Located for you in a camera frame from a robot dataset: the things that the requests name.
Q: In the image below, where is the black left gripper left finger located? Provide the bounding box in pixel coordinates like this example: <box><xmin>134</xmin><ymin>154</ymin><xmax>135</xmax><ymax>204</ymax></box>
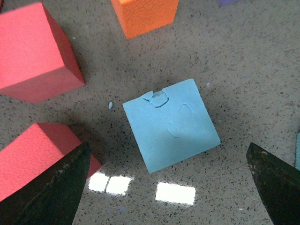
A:
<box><xmin>0</xmin><ymin>142</ymin><xmax>90</xmax><ymax>225</ymax></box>

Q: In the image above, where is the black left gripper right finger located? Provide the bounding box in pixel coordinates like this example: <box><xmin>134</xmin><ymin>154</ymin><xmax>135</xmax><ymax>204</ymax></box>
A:
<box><xmin>246</xmin><ymin>142</ymin><xmax>300</xmax><ymax>225</ymax></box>

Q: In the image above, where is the purple foam cube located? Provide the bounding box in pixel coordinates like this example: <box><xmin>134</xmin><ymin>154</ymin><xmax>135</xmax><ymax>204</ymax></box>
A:
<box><xmin>218</xmin><ymin>0</ymin><xmax>239</xmax><ymax>7</ymax></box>

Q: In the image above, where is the light blue scratched cube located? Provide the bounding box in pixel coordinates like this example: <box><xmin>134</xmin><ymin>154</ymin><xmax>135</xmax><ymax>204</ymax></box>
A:
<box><xmin>295</xmin><ymin>133</ymin><xmax>300</xmax><ymax>170</ymax></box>

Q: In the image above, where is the orange foam cube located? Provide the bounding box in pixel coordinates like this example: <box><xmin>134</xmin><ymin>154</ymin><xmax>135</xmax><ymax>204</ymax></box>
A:
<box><xmin>111</xmin><ymin>0</ymin><xmax>179</xmax><ymax>39</ymax></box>

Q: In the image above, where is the light blue notched cube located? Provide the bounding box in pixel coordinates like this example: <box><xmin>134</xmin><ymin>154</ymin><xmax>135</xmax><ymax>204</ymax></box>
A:
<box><xmin>123</xmin><ymin>79</ymin><xmax>221</xmax><ymax>173</ymax></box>

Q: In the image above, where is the dark red foam cube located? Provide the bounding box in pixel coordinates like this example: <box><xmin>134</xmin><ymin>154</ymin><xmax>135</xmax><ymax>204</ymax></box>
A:
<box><xmin>0</xmin><ymin>2</ymin><xmax>85</xmax><ymax>104</ymax></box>

